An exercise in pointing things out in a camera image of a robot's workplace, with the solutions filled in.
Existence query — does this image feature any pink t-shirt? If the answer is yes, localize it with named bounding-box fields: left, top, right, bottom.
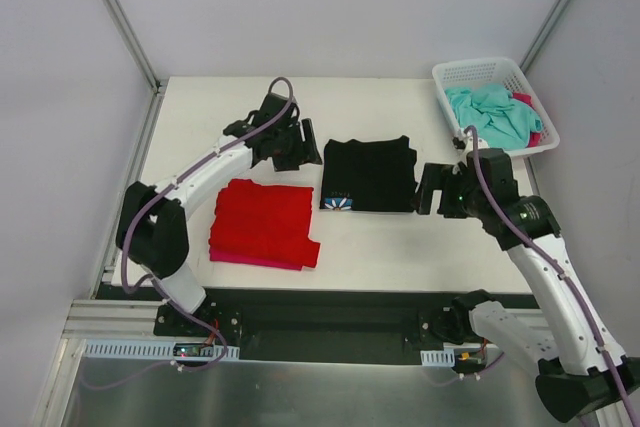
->
left=209, top=247, right=301, bottom=271
left=512, top=92, right=544, bottom=148

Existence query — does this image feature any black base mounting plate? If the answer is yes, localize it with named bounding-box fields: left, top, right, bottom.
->
left=153, top=288, right=462, bottom=365

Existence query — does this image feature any crumpled teal t-shirt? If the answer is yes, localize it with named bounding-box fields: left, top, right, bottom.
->
left=445, top=84, right=527, bottom=151

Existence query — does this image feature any black daisy print t-shirt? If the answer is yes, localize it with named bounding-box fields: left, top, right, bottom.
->
left=319, top=135, right=417, bottom=213

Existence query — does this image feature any red t-shirt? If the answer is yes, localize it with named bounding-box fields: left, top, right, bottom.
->
left=209, top=179, right=320, bottom=271

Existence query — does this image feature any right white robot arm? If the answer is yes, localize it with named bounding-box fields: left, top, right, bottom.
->
left=414, top=148, right=639, bottom=423

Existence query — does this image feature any crumpled pink t-shirt in basket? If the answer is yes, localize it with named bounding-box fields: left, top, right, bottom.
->
left=512, top=92, right=544, bottom=148

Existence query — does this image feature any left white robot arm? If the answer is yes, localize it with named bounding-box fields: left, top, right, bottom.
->
left=115, top=91, right=321, bottom=336

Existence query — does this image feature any aluminium front rail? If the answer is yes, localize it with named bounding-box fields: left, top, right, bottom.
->
left=62, top=299, right=161, bottom=339

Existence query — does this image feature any left aluminium frame post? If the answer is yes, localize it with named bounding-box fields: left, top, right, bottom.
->
left=102, top=0, right=162, bottom=93

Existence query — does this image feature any aluminium frame post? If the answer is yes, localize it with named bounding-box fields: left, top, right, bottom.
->
left=102, top=0, right=162, bottom=93
left=520, top=0, right=573, bottom=73

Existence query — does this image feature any white plastic basket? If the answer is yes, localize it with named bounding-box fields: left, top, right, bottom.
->
left=432, top=57, right=560, bottom=157

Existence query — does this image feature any right white cable duct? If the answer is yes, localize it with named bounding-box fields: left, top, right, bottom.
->
left=420, top=349, right=456, bottom=368

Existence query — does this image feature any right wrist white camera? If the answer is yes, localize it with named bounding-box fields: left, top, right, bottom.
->
left=452, top=132, right=474, bottom=155

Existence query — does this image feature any left white cable duct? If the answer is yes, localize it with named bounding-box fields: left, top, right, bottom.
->
left=84, top=340, right=240, bottom=362

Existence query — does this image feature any white cable duct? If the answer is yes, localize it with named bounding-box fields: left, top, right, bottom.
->
left=84, top=340, right=240, bottom=362
left=420, top=349, right=456, bottom=368

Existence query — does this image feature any right aluminium frame post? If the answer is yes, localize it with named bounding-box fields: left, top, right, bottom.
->
left=520, top=0, right=573, bottom=73

